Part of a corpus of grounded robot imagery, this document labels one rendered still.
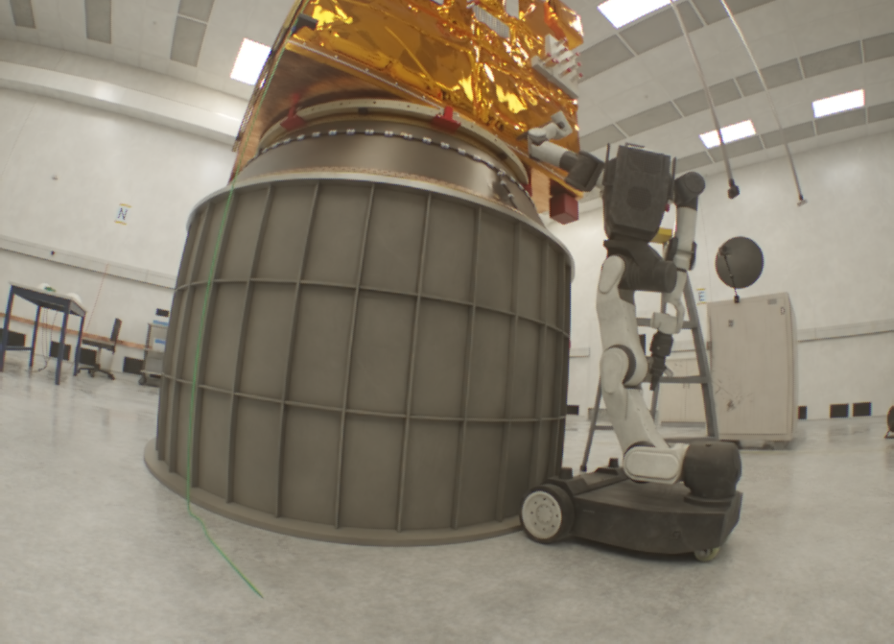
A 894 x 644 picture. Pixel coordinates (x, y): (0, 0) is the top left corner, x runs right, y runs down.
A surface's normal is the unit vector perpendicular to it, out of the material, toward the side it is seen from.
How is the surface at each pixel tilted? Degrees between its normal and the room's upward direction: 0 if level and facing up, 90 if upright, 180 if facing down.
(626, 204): 113
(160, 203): 90
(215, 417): 90
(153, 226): 90
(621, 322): 90
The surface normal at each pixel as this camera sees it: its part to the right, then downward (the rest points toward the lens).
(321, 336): 0.08, -0.19
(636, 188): -0.33, 0.18
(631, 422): -0.78, -0.19
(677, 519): -0.52, -0.22
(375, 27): 0.62, -0.11
